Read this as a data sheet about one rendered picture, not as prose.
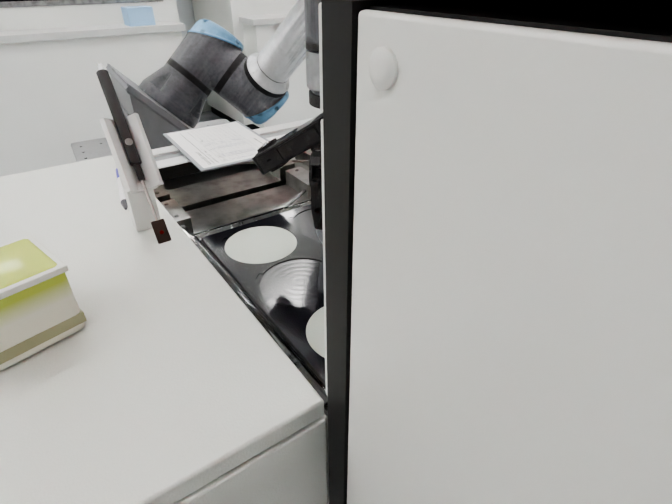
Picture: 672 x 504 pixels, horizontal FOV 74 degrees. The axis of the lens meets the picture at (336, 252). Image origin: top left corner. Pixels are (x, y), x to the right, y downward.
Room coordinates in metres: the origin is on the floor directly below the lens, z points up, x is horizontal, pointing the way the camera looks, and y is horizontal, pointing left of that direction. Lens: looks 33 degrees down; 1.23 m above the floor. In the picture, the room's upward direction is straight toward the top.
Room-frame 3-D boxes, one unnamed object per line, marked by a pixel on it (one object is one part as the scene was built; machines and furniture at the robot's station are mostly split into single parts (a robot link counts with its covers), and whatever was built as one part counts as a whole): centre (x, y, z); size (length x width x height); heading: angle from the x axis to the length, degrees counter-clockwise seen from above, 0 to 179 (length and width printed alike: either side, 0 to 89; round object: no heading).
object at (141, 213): (0.46, 0.22, 1.03); 0.06 x 0.04 x 0.13; 35
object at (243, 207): (0.72, 0.12, 0.87); 0.36 x 0.08 x 0.03; 125
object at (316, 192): (0.50, 0.02, 0.99); 0.05 x 0.02 x 0.09; 168
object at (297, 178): (0.76, 0.06, 0.89); 0.08 x 0.03 x 0.03; 35
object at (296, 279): (0.51, -0.04, 0.90); 0.34 x 0.34 x 0.01; 35
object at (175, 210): (0.62, 0.26, 0.89); 0.08 x 0.03 x 0.03; 35
